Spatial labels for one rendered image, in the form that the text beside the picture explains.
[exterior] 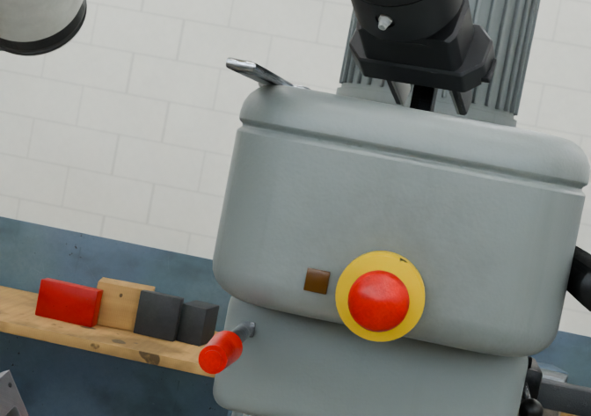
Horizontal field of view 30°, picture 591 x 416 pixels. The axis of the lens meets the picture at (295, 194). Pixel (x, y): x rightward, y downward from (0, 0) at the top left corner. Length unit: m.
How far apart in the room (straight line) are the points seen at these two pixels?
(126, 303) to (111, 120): 0.98
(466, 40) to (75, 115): 4.61
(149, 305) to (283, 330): 3.99
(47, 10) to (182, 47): 4.57
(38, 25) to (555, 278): 0.40
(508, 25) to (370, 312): 0.53
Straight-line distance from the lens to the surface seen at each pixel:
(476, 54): 0.92
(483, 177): 0.76
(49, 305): 4.91
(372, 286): 0.71
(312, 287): 0.76
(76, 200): 5.45
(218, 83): 5.28
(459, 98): 0.96
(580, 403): 1.30
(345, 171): 0.76
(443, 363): 0.87
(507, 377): 0.87
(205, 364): 0.74
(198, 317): 4.83
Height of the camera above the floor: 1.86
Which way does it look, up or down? 3 degrees down
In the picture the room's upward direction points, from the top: 11 degrees clockwise
